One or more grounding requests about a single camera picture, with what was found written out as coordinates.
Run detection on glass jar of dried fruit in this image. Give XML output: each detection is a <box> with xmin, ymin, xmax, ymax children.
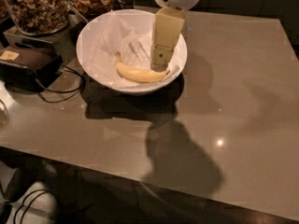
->
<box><xmin>67</xmin><ymin>0</ymin><xmax>116</xmax><ymax>18</ymax></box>

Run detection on glass jar of nuts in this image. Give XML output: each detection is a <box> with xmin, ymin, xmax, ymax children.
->
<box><xmin>3</xmin><ymin>0</ymin><xmax>69</xmax><ymax>35</ymax></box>

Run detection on black cable on table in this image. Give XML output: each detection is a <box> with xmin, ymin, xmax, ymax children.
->
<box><xmin>35</xmin><ymin>63</ymin><xmax>86</xmax><ymax>105</ymax></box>

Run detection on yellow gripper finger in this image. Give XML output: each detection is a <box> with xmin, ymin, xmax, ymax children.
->
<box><xmin>150</xmin><ymin>7</ymin><xmax>185</xmax><ymax>70</ymax></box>

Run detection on black device with label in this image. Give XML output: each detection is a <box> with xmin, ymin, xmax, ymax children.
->
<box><xmin>0</xmin><ymin>46</ymin><xmax>63</xmax><ymax>91</ymax></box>

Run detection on black cable under table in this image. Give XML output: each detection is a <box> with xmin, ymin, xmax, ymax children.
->
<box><xmin>12</xmin><ymin>189</ymin><xmax>50</xmax><ymax>224</ymax></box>

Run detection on dark metal jar stand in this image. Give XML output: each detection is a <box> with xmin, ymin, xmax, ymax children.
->
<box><xmin>4</xmin><ymin>14</ymin><xmax>85</xmax><ymax>63</ymax></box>

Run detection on white paper liner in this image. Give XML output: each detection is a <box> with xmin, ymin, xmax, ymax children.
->
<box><xmin>89</xmin><ymin>13</ymin><xmax>182</xmax><ymax>90</ymax></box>

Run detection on yellow banana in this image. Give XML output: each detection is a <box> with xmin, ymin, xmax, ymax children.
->
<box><xmin>116</xmin><ymin>52</ymin><xmax>170</xmax><ymax>83</ymax></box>

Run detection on white object under table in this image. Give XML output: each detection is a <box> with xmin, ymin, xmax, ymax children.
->
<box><xmin>7</xmin><ymin>182</ymin><xmax>58</xmax><ymax>224</ymax></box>

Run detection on white bowl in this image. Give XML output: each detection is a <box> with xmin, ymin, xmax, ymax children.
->
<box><xmin>76</xmin><ymin>8</ymin><xmax>188</xmax><ymax>96</ymax></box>

